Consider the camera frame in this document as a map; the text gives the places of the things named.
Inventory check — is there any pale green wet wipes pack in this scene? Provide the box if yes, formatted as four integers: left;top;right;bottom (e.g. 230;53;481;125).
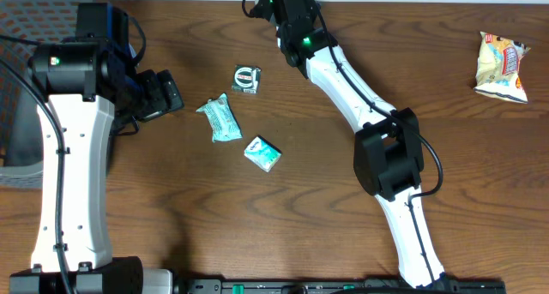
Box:
196;93;242;142

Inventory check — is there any green Zam-Buk tin box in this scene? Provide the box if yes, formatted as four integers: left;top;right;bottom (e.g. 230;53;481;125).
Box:
232;65;262;94

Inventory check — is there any green tissue pack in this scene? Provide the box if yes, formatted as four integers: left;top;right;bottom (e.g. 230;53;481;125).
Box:
244;136;282;172

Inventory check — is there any yellow snack bag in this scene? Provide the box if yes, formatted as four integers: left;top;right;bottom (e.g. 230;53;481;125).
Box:
473;32;530;104

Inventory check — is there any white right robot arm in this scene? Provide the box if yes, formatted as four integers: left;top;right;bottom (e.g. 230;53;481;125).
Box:
244;0;445;290

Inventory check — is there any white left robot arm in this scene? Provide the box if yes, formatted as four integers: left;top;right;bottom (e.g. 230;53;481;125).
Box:
9;3;184;293

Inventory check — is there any dark grey mesh basket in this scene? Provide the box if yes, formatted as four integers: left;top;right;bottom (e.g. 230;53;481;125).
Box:
1;0;93;189

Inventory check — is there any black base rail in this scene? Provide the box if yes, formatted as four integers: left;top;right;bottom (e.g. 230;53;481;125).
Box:
173;277;507;294

